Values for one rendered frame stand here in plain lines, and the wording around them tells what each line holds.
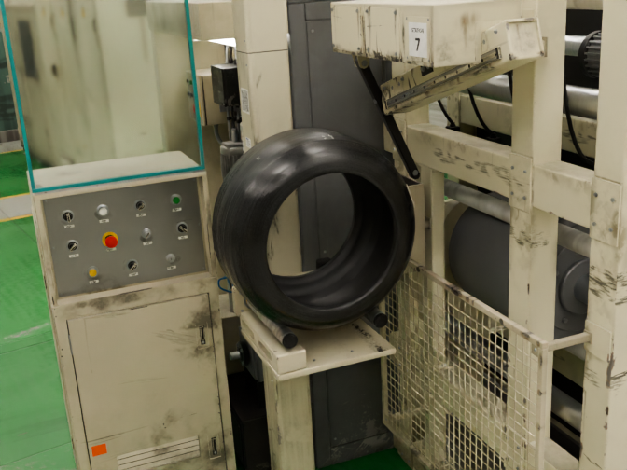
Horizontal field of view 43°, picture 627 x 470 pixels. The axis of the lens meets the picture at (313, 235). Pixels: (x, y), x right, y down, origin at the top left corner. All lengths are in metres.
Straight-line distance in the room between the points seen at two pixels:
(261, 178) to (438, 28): 0.59
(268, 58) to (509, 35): 0.80
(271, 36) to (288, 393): 1.17
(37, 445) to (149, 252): 1.31
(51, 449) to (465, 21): 2.56
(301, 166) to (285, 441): 1.11
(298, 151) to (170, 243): 0.79
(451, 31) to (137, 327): 1.46
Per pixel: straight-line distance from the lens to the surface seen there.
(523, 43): 1.96
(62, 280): 2.75
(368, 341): 2.45
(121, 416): 2.91
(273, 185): 2.09
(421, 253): 2.70
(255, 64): 2.42
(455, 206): 3.03
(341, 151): 2.15
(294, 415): 2.81
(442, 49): 1.96
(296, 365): 2.29
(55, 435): 3.82
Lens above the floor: 1.86
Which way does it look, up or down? 18 degrees down
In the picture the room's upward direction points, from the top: 3 degrees counter-clockwise
